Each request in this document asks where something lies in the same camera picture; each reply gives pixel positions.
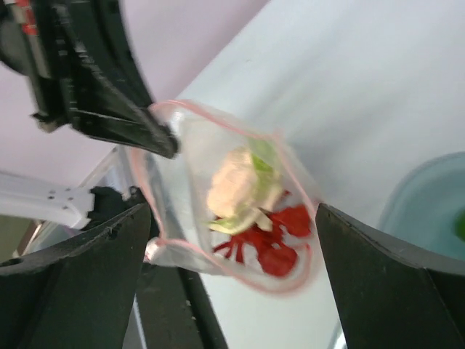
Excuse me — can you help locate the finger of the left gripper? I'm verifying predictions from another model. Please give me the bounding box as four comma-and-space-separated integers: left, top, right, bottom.
70, 79, 179, 159

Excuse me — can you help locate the clear pink zip top bag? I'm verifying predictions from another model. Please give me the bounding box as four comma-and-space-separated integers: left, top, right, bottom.
129, 100, 322, 294

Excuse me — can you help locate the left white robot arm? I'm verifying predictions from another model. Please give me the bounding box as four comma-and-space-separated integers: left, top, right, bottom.
1, 1, 178, 230

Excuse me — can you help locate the green orange toy mango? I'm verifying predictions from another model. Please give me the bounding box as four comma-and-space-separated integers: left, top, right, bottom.
453, 210, 465, 241

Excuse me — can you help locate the red toy lobster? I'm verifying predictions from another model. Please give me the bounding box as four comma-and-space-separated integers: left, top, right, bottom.
209, 188, 316, 280

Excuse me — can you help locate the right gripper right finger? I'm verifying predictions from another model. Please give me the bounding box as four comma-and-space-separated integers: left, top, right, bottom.
316, 204, 464, 348

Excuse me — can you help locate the white toy cauliflower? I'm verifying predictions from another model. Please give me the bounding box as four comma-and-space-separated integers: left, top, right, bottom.
206, 145, 284, 236

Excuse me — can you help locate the teal plastic tray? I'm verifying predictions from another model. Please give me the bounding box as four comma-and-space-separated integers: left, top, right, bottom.
378, 152, 464, 260

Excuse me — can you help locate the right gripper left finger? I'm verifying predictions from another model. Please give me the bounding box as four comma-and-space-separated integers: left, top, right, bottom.
1, 204, 151, 348

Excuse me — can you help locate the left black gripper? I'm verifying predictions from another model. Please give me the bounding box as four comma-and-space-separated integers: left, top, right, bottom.
1, 1, 152, 131

